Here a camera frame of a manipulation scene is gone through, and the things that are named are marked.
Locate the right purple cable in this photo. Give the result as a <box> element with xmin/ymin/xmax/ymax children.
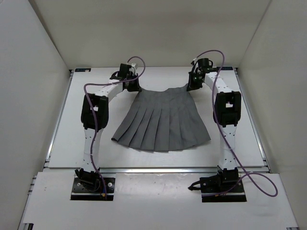
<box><xmin>191</xmin><ymin>49</ymin><xmax>279</xmax><ymax>198</ymax></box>

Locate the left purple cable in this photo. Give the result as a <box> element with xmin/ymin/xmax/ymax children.
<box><xmin>83</xmin><ymin>56</ymin><xmax>146</xmax><ymax>196</ymax></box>

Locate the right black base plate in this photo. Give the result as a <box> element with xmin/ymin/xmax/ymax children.
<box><xmin>188</xmin><ymin>167</ymin><xmax>247</xmax><ymax>203</ymax></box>

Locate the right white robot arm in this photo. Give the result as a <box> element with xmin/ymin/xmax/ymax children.
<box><xmin>187</xmin><ymin>58</ymin><xmax>241</xmax><ymax>192</ymax></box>

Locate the left corner label sticker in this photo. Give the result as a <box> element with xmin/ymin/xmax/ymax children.
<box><xmin>74</xmin><ymin>68</ymin><xmax>91</xmax><ymax>72</ymax></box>

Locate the corner label sticker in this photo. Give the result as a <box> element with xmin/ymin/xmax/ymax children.
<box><xmin>221</xmin><ymin>67</ymin><xmax>233</xmax><ymax>71</ymax></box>
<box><xmin>74</xmin><ymin>68</ymin><xmax>91</xmax><ymax>72</ymax></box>

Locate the purple cable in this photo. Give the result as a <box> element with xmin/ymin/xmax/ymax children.
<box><xmin>191</xmin><ymin>49</ymin><xmax>279</xmax><ymax>198</ymax></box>
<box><xmin>83</xmin><ymin>56</ymin><xmax>146</xmax><ymax>196</ymax></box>

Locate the grey pleated skirt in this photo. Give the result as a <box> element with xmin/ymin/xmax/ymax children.
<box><xmin>112</xmin><ymin>85</ymin><xmax>211</xmax><ymax>152</ymax></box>

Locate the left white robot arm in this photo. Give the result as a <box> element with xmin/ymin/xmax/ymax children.
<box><xmin>78</xmin><ymin>63</ymin><xmax>141</xmax><ymax>191</ymax></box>

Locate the right corner label sticker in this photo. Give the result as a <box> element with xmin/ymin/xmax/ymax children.
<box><xmin>221</xmin><ymin>67</ymin><xmax>233</xmax><ymax>71</ymax></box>

